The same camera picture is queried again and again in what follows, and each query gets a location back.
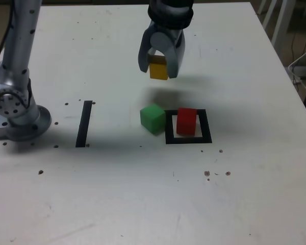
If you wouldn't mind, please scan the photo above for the black tape strip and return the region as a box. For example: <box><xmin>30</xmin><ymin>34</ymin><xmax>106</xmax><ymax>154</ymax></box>
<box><xmin>75</xmin><ymin>100</ymin><xmax>93</xmax><ymax>148</ymax></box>

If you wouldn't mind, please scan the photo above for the white cable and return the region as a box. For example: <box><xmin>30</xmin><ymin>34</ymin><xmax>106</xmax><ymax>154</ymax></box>
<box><xmin>287</xmin><ymin>42</ymin><xmax>306</xmax><ymax>95</ymax></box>

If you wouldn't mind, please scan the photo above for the yellow cube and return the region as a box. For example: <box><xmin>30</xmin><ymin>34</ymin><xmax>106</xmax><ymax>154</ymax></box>
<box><xmin>147</xmin><ymin>53</ymin><xmax>168</xmax><ymax>81</ymax></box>

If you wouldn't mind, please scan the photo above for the white furniture leg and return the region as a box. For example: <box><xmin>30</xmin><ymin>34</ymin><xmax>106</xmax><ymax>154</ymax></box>
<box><xmin>257</xmin><ymin>0</ymin><xmax>268</xmax><ymax>15</ymax></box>
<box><xmin>271</xmin><ymin>0</ymin><xmax>297</xmax><ymax>50</ymax></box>
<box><xmin>262</xmin><ymin>0</ymin><xmax>278</xmax><ymax>29</ymax></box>

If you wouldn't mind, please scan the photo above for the black tape square outline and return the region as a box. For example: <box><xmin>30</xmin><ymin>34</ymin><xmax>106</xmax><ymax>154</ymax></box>
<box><xmin>164</xmin><ymin>109</ymin><xmax>213</xmax><ymax>145</ymax></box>

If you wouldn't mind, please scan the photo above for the green cube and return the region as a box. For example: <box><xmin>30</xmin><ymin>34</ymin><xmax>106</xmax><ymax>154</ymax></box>
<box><xmin>139</xmin><ymin>103</ymin><xmax>167</xmax><ymax>135</ymax></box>

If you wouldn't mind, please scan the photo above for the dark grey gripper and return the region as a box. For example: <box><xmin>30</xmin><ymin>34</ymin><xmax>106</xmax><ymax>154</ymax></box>
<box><xmin>138</xmin><ymin>23</ymin><xmax>187</xmax><ymax>80</ymax></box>

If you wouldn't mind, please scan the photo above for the dark cable along arm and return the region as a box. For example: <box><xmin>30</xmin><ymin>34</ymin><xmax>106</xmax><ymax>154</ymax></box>
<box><xmin>0</xmin><ymin>0</ymin><xmax>14</xmax><ymax>76</ymax></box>

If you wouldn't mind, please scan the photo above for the red cube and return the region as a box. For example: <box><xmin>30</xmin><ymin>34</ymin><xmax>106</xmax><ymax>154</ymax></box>
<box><xmin>176</xmin><ymin>107</ymin><xmax>198</xmax><ymax>136</ymax></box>

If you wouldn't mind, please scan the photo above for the thin black cable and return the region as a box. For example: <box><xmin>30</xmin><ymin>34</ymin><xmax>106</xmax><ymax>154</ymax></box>
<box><xmin>291</xmin><ymin>30</ymin><xmax>298</xmax><ymax>85</ymax></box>

